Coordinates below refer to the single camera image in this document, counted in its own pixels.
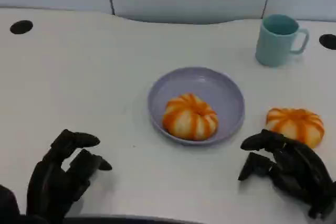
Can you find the robot right black hand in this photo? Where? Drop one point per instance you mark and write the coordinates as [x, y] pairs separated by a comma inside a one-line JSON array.
[[302, 171]]

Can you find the robot left black hand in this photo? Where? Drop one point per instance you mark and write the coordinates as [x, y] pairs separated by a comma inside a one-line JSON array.
[[50, 182]]

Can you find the orange white toy bread roll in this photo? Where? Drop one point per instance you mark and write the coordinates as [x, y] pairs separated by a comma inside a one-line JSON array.
[[296, 123], [189, 119]]

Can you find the lilac plate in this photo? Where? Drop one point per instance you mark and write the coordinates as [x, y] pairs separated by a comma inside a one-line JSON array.
[[210, 87]]

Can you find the pale green mug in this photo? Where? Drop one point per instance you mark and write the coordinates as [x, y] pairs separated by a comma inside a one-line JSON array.
[[273, 48]]

